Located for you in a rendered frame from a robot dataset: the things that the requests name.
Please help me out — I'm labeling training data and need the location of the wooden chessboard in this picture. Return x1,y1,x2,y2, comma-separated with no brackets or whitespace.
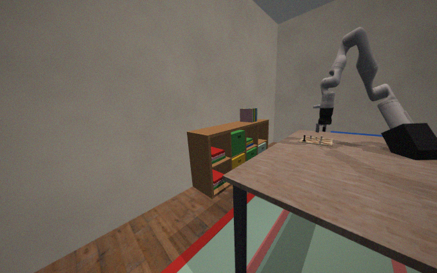
299,136,333,146

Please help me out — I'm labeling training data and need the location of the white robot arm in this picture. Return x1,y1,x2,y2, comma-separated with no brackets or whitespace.
320,27,414,129

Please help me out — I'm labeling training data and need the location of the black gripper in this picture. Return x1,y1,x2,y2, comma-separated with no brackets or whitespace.
313,100,334,133

